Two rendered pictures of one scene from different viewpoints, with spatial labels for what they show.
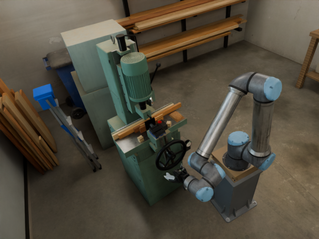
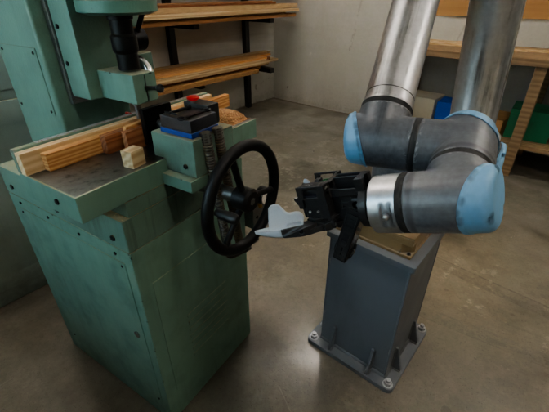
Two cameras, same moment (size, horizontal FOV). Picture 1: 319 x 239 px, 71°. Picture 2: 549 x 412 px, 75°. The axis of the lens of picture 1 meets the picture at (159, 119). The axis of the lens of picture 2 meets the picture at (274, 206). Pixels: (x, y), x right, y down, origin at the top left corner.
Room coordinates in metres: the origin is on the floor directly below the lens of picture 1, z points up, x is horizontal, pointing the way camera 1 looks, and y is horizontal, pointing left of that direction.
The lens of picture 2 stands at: (0.42, 0.25, 1.24)
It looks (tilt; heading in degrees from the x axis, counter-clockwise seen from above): 31 degrees down; 331
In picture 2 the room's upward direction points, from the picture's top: straight up
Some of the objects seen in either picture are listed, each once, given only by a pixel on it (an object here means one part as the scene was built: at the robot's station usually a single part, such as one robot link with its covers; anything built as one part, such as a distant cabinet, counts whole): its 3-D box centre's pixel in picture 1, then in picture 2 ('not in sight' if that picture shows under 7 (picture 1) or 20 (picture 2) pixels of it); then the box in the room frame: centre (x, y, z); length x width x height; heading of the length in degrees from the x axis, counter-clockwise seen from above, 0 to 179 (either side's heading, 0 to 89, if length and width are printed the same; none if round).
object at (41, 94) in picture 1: (72, 133); not in sight; (1.81, 0.95, 0.58); 0.27 x 0.25 x 1.16; 110
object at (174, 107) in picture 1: (151, 119); (156, 124); (1.44, 0.07, 0.92); 0.62 x 0.02 x 0.04; 118
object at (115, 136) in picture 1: (145, 120); (136, 126); (1.43, 0.12, 0.93); 0.60 x 0.02 x 0.05; 118
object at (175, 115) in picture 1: (176, 115); (225, 114); (1.45, -0.15, 0.91); 0.12 x 0.09 x 0.03; 28
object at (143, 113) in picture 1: (143, 111); (129, 87); (1.43, 0.12, 1.03); 0.14 x 0.07 x 0.09; 28
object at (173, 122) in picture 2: (158, 128); (193, 115); (1.24, 0.02, 0.99); 0.13 x 0.11 x 0.06; 118
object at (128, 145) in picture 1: (154, 133); (172, 154); (1.32, 0.06, 0.87); 0.61 x 0.30 x 0.06; 118
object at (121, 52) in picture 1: (122, 47); not in sight; (1.54, 0.18, 1.54); 0.08 x 0.08 x 0.17; 28
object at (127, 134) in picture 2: (148, 125); (152, 132); (1.36, 0.10, 0.93); 0.17 x 0.02 x 0.05; 118
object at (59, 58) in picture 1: (78, 82); not in sight; (3.07, 1.13, 0.48); 0.64 x 0.54 x 0.97; 113
